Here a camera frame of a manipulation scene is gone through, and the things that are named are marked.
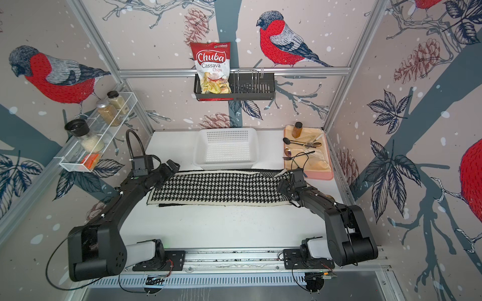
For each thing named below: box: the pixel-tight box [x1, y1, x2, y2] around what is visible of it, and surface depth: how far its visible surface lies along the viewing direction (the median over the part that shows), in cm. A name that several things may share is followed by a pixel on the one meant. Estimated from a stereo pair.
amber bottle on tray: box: [291, 121, 304, 139], surface depth 113 cm
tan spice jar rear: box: [106, 90, 130, 115], surface depth 83 cm
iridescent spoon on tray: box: [305, 141, 322, 149], surface depth 113 cm
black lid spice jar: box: [64, 119, 105, 153], surface depth 67 cm
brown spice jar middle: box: [96, 99, 122, 127], surface depth 78 cm
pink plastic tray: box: [283, 124, 335, 181], surface depth 112 cm
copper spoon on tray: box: [284, 146, 316, 159], surface depth 109 cm
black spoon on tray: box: [282, 137, 317, 148], surface depth 116 cm
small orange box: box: [80, 153, 100, 170], surface depth 67 cm
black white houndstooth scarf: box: [146, 168, 293, 208], surface depth 94 cm
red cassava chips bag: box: [190, 41, 235, 102], surface depth 85 cm
